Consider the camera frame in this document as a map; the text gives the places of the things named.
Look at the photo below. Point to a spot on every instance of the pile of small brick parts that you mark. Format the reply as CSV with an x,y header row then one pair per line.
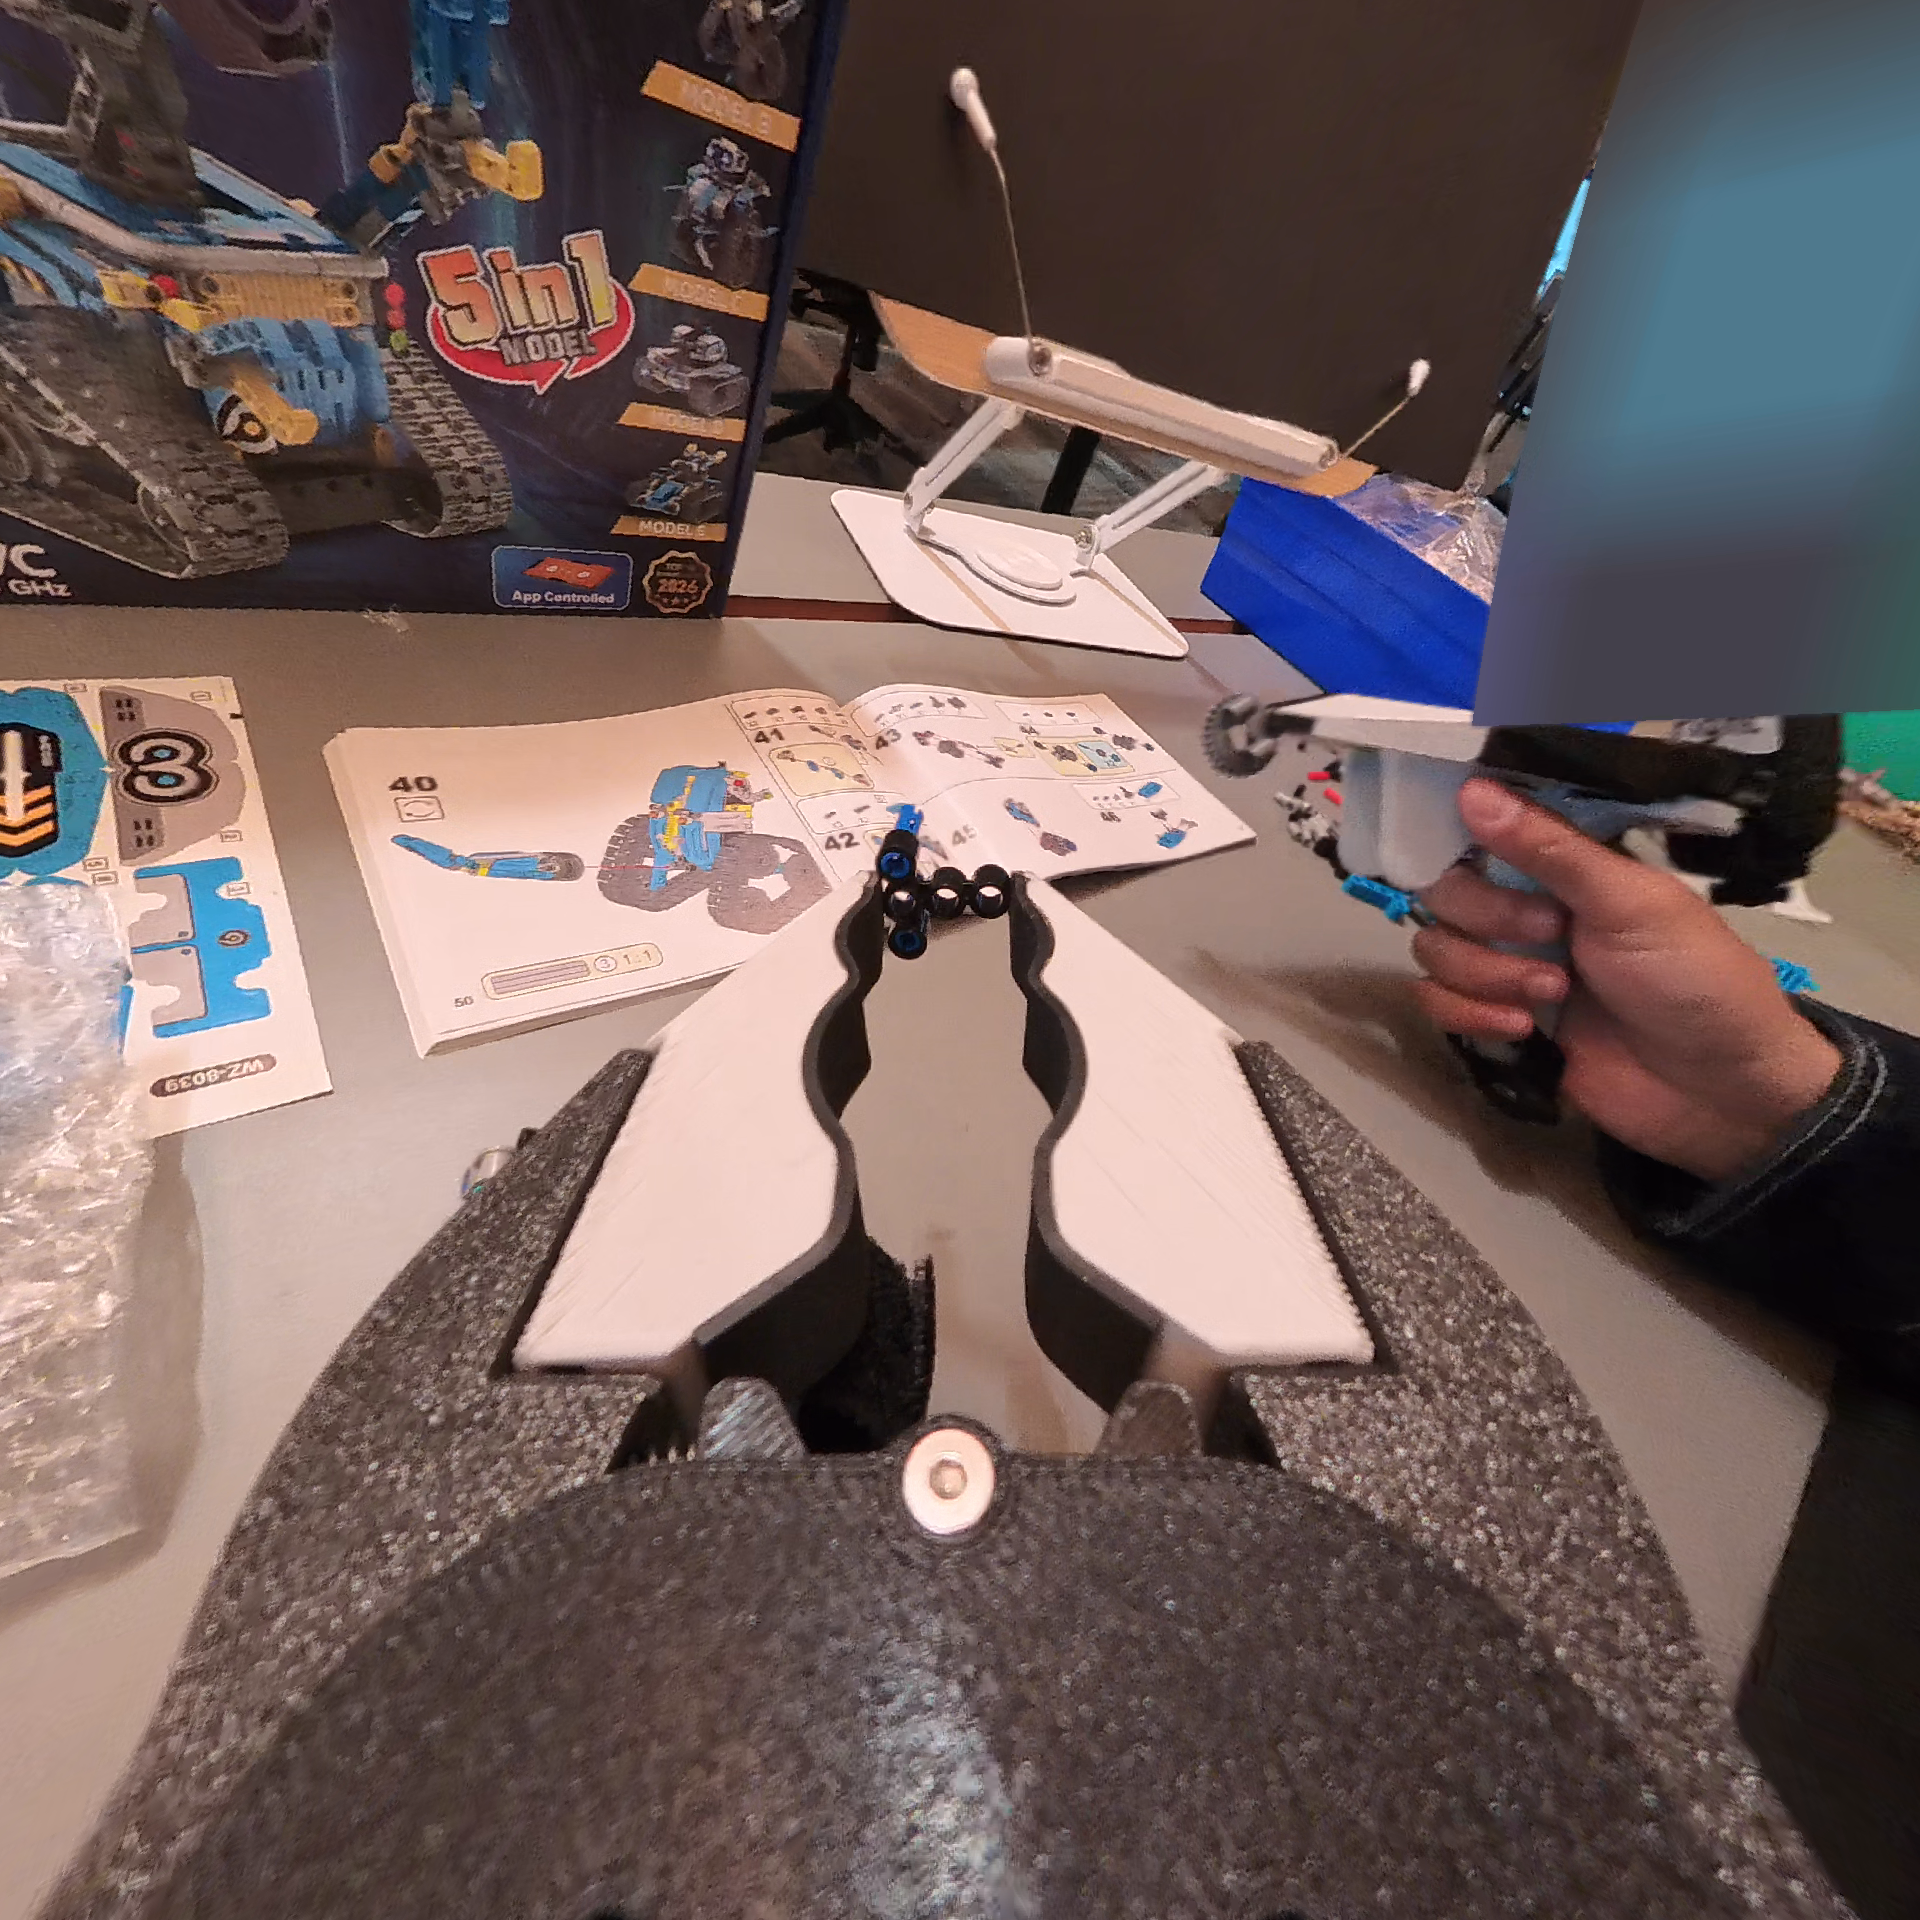
x,y
1321,824

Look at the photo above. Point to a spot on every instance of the sticker sheet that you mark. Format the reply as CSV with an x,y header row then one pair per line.
x,y
224,961

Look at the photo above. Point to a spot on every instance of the brown stick pile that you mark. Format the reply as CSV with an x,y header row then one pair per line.
x,y
1886,811

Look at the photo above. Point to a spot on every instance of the building set box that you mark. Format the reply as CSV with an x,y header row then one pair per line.
x,y
375,301

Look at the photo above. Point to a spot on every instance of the person's clothed torso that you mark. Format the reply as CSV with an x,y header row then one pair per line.
x,y
1844,1620

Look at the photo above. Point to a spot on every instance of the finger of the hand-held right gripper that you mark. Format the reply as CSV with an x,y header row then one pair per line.
x,y
1381,716

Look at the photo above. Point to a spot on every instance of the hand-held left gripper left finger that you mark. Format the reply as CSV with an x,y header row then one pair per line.
x,y
704,1170

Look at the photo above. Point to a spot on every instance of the blue plastic bin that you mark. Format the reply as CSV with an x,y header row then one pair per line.
x,y
1350,601

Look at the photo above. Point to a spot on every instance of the instruction booklet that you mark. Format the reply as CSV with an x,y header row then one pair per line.
x,y
524,961

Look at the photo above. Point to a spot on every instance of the clear plastic bag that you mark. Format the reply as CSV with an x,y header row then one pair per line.
x,y
1425,525

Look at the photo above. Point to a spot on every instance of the black tripod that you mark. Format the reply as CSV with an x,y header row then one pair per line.
x,y
840,360

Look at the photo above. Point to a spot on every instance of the clear bubble wrap bag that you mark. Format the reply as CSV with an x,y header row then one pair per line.
x,y
74,1275

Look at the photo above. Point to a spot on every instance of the blue pin brick assembly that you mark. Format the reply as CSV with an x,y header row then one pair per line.
x,y
897,859

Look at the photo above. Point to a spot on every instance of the grey brick gear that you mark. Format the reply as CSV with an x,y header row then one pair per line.
x,y
1239,735

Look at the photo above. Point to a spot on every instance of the grey desk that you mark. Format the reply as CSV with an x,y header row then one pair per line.
x,y
375,1201

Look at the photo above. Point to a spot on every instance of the person's right hand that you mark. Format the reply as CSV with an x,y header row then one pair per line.
x,y
1680,1035

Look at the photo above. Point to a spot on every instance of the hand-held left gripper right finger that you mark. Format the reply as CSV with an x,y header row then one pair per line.
x,y
1185,1184

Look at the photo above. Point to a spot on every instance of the white book stand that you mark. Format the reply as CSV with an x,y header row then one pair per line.
x,y
961,579

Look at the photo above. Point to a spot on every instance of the green plastic bin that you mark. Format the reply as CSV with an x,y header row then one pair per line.
x,y
1883,739

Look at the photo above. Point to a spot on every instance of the black display board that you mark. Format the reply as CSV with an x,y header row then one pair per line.
x,y
1274,225

